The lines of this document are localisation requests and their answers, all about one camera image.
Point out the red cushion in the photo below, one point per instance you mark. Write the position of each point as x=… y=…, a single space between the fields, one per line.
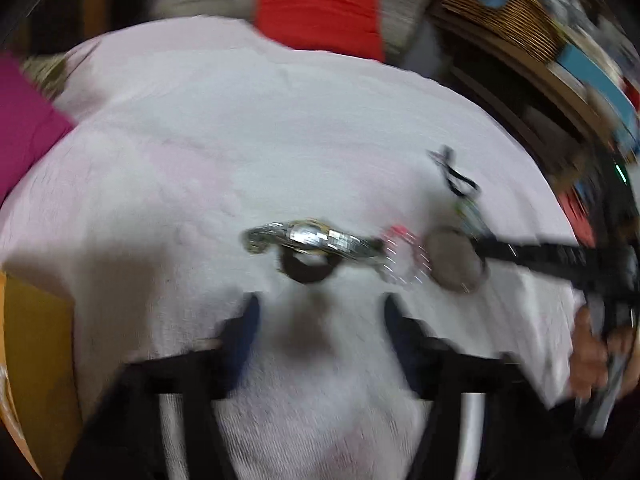
x=320 y=10

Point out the magenta cushion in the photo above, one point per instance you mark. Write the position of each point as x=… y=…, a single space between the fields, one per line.
x=25 y=125

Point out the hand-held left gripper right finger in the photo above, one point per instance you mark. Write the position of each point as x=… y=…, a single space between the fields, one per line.
x=400 y=340

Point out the silver metal wristwatch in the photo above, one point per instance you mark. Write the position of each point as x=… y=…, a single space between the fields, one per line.
x=310 y=235

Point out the blue box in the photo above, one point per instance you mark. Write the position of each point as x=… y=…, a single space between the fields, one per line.
x=595 y=80

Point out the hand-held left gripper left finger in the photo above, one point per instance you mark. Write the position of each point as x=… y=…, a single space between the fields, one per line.
x=247 y=330

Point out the dark wooden shelf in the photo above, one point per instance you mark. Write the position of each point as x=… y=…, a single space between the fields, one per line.
x=540 y=85

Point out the person's right hand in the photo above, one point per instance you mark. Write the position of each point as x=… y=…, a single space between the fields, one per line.
x=587 y=355

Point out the grey round compact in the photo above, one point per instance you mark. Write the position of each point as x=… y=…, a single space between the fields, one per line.
x=452 y=260

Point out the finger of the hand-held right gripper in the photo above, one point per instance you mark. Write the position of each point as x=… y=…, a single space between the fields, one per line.
x=530 y=256

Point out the wicker basket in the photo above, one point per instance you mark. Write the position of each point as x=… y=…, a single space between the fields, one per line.
x=510 y=15

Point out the orange wooden board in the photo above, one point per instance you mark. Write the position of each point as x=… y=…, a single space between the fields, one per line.
x=30 y=360

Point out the green beaded jewelry piece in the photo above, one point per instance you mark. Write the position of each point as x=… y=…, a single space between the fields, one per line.
x=470 y=215

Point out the pale pink textured blanket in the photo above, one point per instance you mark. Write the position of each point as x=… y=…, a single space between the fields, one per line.
x=250 y=160

